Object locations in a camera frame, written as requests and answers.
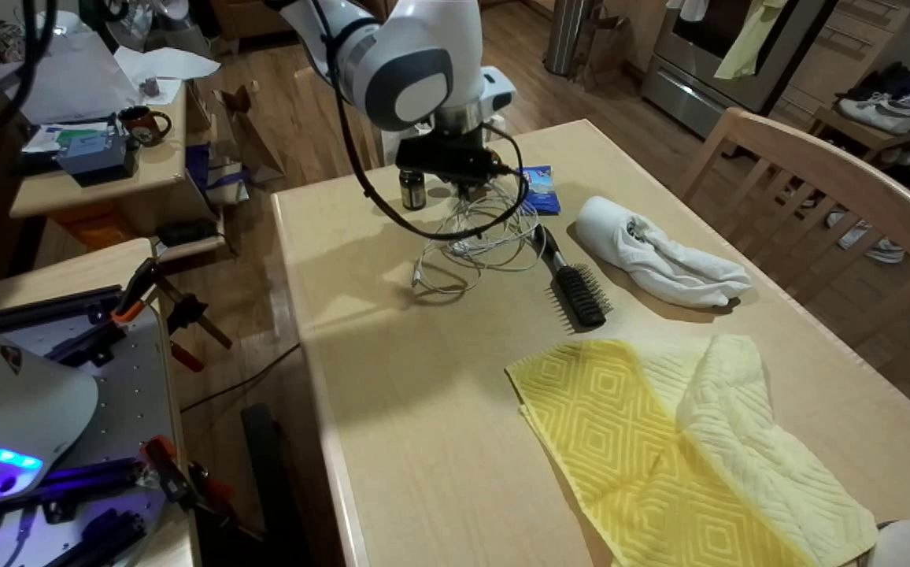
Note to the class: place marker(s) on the black hairbrush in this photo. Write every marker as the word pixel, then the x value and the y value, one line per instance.
pixel 571 286

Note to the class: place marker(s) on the yellow patterned cloth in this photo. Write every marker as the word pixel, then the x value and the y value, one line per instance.
pixel 674 457

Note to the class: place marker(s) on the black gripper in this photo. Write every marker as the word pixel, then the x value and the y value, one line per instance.
pixel 457 159

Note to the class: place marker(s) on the small brown glass bottle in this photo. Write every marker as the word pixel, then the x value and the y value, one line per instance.
pixel 415 191

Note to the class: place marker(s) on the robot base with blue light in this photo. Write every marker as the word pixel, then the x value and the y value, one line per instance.
pixel 80 483

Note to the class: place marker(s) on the black orange clamp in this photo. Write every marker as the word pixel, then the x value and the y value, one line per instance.
pixel 150 281

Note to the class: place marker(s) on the stainless steel oven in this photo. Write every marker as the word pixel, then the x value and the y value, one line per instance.
pixel 718 55

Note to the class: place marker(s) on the yellow hanging towel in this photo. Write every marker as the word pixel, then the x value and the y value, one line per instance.
pixel 742 58

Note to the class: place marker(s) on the blue tissue packet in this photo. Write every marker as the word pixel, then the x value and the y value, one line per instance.
pixel 541 192

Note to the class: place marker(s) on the white rolled towel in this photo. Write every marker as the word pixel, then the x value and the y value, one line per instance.
pixel 656 261

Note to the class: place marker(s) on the dark mug on desk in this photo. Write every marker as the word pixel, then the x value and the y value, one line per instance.
pixel 145 123

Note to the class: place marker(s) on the wooden drawer cabinet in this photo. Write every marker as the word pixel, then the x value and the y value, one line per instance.
pixel 842 52

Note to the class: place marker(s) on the wooden side desk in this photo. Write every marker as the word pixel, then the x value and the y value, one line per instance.
pixel 105 187

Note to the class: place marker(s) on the wooden chair far side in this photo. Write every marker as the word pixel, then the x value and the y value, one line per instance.
pixel 823 223

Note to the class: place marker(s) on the wooden chair with bag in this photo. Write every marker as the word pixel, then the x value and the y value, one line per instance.
pixel 333 130

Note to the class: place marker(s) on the white sneakers on floor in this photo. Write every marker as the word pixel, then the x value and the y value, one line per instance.
pixel 881 112

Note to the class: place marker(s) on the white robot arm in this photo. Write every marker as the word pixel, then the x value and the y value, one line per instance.
pixel 415 72

